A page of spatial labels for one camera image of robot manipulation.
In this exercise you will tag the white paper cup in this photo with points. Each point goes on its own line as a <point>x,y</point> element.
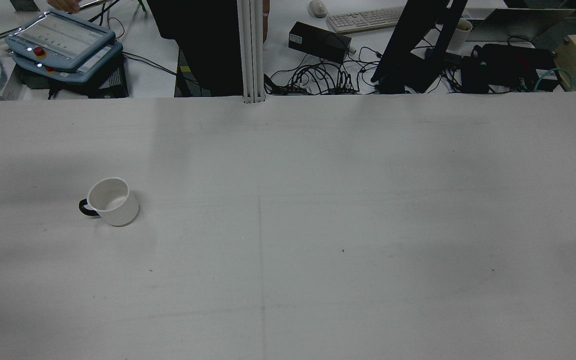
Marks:
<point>460,32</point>

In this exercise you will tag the black monitor with stand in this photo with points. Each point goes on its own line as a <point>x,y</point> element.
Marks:
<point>413,45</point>

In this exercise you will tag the person in black clothes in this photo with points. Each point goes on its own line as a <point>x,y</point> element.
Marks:
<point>203,45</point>

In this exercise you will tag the grey laptop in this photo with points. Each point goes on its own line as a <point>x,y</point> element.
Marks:
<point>518,22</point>

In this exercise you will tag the black flat device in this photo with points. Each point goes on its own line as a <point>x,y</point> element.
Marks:
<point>113,85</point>

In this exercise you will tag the aluminium profile post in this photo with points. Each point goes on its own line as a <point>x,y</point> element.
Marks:
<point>251,50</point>

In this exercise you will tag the black power supply box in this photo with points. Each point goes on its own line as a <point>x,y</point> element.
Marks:
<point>318,42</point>

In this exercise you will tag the blue grey teach pendant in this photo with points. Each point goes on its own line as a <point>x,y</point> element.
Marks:
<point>95,66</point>
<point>63,37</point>

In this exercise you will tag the white computer mouse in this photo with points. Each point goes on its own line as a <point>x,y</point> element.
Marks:
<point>318,8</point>

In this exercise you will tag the white computer keyboard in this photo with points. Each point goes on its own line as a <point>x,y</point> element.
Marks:
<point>363,20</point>

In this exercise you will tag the bystander bare hand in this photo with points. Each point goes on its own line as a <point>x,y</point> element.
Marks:
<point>65,4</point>

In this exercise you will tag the silver stylus pen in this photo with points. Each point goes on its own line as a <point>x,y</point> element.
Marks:
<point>93,4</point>

